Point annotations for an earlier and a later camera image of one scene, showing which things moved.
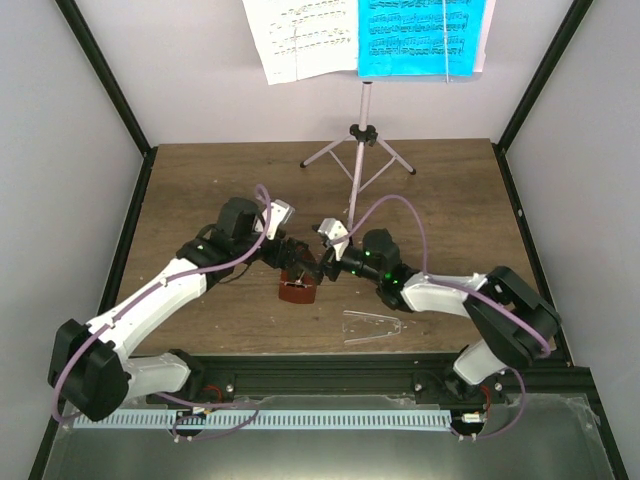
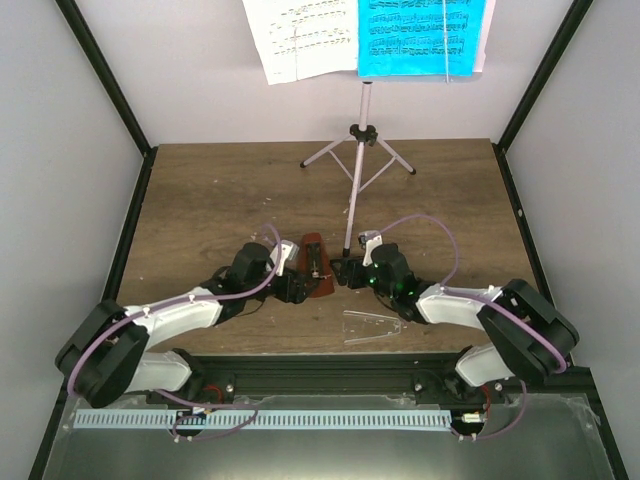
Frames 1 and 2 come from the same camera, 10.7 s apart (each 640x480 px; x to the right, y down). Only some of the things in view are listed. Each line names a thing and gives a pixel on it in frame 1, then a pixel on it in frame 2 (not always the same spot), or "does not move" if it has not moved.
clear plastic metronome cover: (359, 326) does not move
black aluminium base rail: (551, 382) does not move
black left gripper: (287, 260) -> (297, 296)
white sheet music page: (302, 38) does not move
